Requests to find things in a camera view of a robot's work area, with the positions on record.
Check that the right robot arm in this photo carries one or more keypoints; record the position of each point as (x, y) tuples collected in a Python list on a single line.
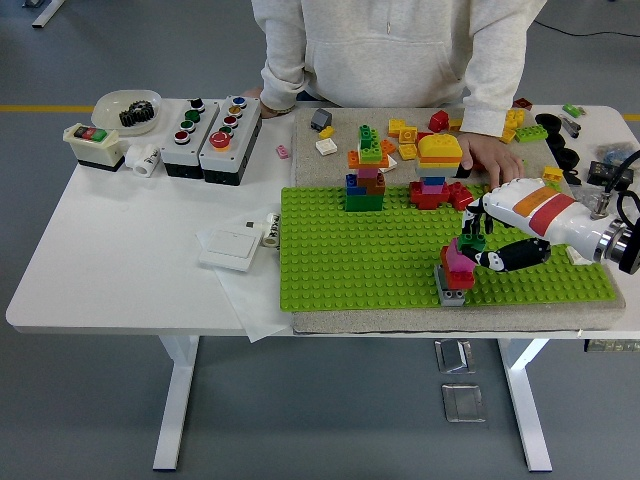
[(625, 250)]

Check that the black gear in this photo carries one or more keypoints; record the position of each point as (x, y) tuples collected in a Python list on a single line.
[(135, 114)]

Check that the brown brick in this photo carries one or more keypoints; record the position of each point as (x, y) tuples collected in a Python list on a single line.
[(522, 103)]

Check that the person's left forearm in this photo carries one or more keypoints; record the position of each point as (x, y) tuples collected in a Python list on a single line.
[(492, 70)]

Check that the grey-brown mat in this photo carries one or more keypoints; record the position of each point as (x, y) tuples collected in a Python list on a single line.
[(350, 322)]

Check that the green-based multicolour brick tower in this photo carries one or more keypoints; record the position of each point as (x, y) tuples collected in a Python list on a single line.
[(364, 201)]

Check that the black square brick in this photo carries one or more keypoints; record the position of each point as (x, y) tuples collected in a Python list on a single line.
[(462, 172)]

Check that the small yellow brick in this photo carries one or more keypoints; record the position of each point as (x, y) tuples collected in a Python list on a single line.
[(326, 132)]

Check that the dark green brick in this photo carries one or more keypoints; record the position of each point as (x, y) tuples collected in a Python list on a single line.
[(471, 242)]

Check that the white square brick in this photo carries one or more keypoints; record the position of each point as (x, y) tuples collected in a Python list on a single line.
[(326, 146), (576, 257), (391, 162)]

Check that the red-based yellow-domed brick tower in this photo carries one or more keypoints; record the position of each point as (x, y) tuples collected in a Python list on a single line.
[(437, 149)]

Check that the three-button control box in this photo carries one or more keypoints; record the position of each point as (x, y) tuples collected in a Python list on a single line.
[(175, 155)]

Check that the plastic bag of blue parts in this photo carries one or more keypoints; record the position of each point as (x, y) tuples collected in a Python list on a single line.
[(612, 151)]

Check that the metal hand tool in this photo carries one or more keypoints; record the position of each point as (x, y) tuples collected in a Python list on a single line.
[(571, 127)]

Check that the large red brick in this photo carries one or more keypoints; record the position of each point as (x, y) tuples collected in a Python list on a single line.
[(462, 196)]

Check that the white wall switch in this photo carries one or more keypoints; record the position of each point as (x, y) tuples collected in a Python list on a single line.
[(227, 247)]

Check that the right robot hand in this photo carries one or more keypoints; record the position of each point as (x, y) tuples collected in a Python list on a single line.
[(540, 215)]

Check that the white pipe tee fitting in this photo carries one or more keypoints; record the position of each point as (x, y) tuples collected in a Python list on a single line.
[(142, 160)]

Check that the person's left hand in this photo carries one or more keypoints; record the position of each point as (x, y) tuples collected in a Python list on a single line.
[(492, 157)]

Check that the small red brick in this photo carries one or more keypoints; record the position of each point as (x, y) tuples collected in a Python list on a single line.
[(423, 136)]

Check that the black electronic device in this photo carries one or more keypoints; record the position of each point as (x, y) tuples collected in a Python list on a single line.
[(600, 172)]

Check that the small black clip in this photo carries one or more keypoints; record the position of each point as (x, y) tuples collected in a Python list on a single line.
[(573, 176)]

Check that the white red-green switch box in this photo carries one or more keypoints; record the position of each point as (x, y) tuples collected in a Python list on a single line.
[(95, 150)]

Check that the emergency-stop button control box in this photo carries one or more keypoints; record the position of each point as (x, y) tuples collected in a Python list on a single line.
[(222, 160)]

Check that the white bowl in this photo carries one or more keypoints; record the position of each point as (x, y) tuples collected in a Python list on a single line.
[(107, 112)]

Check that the grey square brick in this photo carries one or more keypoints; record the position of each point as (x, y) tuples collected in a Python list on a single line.
[(452, 297)]

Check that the grey sloped brick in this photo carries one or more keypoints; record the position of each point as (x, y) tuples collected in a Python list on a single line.
[(320, 119)]

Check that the green studded baseplate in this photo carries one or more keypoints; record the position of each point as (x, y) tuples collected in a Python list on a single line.
[(350, 260)]

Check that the pink square brick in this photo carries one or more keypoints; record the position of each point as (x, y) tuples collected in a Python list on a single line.
[(457, 270), (454, 255)]

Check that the small orange brick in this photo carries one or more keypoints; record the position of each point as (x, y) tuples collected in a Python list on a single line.
[(389, 146)]

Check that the white table leg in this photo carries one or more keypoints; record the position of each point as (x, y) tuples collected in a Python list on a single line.
[(529, 425), (174, 425)]

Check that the red square brick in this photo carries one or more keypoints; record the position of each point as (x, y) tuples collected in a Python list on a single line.
[(460, 281)]

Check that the small green keyed block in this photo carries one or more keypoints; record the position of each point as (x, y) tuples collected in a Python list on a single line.
[(570, 109)]

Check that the desk control panel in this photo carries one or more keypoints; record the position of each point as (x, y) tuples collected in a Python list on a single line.
[(610, 345)]

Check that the person's right hand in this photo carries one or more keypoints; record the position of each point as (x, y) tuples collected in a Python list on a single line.
[(254, 94)]

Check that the person's right forearm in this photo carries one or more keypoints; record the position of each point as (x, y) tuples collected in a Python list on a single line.
[(282, 65)]

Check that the narrow red brick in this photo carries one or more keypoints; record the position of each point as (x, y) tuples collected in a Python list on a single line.
[(439, 121)]

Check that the white paper sheet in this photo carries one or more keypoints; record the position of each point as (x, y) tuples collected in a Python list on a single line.
[(250, 305)]

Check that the metal floor socket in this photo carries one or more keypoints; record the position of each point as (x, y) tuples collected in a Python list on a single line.
[(464, 402), (454, 356)]

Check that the white table foot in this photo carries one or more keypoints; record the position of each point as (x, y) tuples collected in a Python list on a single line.
[(47, 12)]

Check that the clear bag of screws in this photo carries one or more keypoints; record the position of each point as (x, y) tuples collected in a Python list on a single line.
[(585, 194)]

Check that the small pink brick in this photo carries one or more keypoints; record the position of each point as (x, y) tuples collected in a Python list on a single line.
[(283, 151)]

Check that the person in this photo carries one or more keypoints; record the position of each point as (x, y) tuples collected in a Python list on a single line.
[(390, 45)]

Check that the white printed tube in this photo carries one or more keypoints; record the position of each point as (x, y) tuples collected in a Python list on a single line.
[(271, 235)]

